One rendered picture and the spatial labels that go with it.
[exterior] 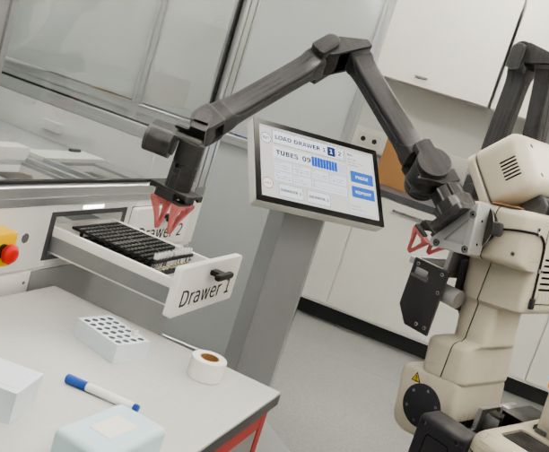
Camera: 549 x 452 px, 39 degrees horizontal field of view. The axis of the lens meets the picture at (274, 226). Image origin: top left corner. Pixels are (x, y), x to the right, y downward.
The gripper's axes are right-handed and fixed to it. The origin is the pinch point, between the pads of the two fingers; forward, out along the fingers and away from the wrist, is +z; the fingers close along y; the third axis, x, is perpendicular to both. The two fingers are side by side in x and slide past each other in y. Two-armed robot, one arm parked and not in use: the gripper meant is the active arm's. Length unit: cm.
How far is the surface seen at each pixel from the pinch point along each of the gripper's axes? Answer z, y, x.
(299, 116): -19, 53, -172
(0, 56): -25.2, 22.6, 34.9
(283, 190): -1, 14, -90
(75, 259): 13.4, 13.8, 7.4
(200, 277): 6.7, -11.7, -1.4
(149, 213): 7.6, 21.6, -28.1
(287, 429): 98, -3, -144
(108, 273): 12.8, 5.1, 7.0
